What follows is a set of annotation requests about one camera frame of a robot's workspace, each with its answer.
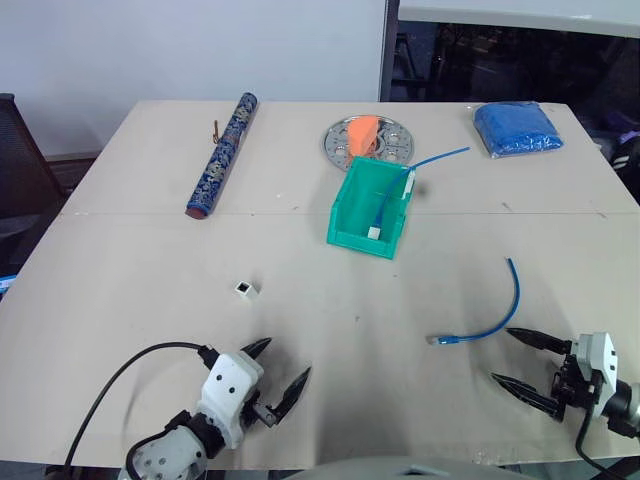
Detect black bag with white stripes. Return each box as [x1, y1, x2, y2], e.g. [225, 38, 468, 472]
[602, 107, 640, 206]

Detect orange cloth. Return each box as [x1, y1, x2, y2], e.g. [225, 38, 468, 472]
[347, 115, 381, 159]

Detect green plastic bin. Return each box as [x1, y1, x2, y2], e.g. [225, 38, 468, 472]
[326, 155, 419, 260]

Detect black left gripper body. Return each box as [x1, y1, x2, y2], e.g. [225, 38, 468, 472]
[241, 385, 281, 429]

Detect short blue Ethernet cable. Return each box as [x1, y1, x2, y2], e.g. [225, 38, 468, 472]
[425, 256, 521, 347]

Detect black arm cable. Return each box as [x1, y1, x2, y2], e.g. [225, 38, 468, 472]
[574, 408, 640, 480]
[62, 341, 217, 472]

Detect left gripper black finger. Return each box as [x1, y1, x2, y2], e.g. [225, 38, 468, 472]
[271, 365, 313, 424]
[238, 337, 273, 363]

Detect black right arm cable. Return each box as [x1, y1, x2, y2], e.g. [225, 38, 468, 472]
[574, 408, 640, 480]

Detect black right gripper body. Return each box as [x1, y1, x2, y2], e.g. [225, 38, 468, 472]
[550, 339, 602, 414]

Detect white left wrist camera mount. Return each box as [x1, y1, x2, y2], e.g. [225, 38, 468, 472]
[198, 351, 265, 449]

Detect blue patterned rolled scroll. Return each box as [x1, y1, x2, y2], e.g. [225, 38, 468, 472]
[185, 91, 260, 221]

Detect small white connector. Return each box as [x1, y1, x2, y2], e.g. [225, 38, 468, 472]
[233, 279, 262, 303]

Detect white partition board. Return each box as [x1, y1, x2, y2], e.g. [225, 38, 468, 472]
[0, 0, 391, 160]

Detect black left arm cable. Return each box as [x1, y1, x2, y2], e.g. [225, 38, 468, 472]
[62, 341, 217, 472]

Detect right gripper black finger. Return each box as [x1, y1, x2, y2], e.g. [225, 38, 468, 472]
[489, 371, 567, 421]
[505, 327, 573, 354]

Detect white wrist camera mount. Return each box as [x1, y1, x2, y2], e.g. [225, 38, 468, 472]
[571, 330, 619, 419]
[198, 351, 265, 449]

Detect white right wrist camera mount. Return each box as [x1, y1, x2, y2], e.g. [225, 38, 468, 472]
[571, 330, 619, 419]

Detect blue towel in plastic bag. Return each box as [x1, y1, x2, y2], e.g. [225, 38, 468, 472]
[472, 101, 566, 161]

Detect black chair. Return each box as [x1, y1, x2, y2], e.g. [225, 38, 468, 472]
[0, 92, 69, 269]

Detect round perforated metal plate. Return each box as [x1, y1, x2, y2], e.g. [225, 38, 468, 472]
[321, 114, 417, 172]

